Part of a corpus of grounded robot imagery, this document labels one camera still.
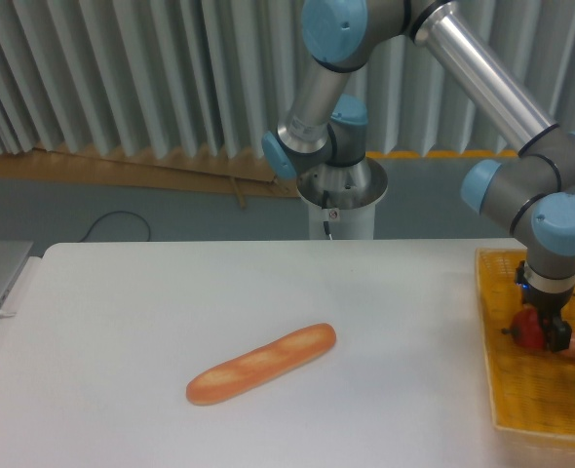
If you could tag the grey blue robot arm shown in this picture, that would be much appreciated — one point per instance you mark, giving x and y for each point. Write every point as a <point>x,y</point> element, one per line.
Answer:
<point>529,197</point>

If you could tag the brown cardboard sheet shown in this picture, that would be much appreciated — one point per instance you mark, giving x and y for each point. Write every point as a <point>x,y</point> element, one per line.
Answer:
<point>242,176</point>

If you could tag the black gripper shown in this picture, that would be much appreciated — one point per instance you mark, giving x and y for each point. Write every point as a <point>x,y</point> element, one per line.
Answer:
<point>557,332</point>

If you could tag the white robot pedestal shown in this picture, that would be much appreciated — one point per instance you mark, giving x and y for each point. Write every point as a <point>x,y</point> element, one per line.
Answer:
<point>341,201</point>

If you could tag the red toy bell pepper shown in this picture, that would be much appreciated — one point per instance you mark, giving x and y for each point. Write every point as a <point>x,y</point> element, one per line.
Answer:
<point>525,330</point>

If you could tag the toy baguette bread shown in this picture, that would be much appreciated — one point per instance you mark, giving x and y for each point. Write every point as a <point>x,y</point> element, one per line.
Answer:
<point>261,365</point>

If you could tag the yellow woven basket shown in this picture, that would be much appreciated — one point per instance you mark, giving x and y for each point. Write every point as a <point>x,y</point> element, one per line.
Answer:
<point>531,391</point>

